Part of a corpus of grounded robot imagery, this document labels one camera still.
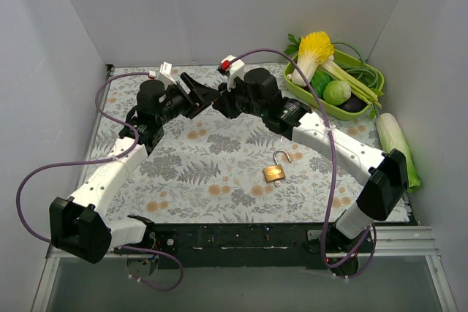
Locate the green long beans toy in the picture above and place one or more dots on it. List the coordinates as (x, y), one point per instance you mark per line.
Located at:
(365, 75)

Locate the round green cabbage toy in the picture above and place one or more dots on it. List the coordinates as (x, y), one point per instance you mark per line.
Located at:
(337, 92)

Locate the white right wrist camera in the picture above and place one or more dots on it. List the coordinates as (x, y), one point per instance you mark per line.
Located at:
(232, 69)

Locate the dark green vegetable toy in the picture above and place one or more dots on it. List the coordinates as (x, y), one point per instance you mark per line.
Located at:
(319, 82)

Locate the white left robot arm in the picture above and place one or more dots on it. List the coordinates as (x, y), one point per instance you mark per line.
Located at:
(77, 223)

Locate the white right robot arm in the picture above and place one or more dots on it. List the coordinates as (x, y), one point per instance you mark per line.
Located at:
(383, 175)

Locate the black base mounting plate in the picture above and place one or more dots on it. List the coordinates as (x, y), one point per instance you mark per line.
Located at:
(233, 245)

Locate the floral patterned table mat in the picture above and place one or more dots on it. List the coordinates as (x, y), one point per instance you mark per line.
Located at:
(210, 170)

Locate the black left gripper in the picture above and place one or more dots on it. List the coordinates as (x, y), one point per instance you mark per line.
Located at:
(188, 95)

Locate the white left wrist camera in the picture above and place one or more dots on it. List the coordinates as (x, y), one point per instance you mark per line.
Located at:
(164, 74)

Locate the yellow napa cabbage toy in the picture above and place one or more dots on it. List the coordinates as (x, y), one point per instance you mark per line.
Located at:
(314, 50)

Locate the aluminium frame rail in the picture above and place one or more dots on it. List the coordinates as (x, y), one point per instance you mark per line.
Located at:
(232, 269)

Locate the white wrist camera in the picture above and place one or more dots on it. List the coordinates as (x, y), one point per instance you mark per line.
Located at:
(164, 74)
(232, 69)

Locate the purple eggplant toy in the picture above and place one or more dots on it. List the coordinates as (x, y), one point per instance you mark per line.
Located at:
(353, 105)

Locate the pale celery stalks toy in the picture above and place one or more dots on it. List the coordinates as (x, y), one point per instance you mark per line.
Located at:
(370, 96)

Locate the green parsley leaf toy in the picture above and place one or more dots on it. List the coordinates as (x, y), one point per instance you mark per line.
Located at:
(293, 46)

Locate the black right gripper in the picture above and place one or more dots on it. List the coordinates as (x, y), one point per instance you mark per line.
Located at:
(232, 100)

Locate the large brass padlock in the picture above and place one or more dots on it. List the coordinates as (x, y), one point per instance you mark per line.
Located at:
(275, 172)

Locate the green plastic basket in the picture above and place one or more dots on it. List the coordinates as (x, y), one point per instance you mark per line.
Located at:
(305, 94)

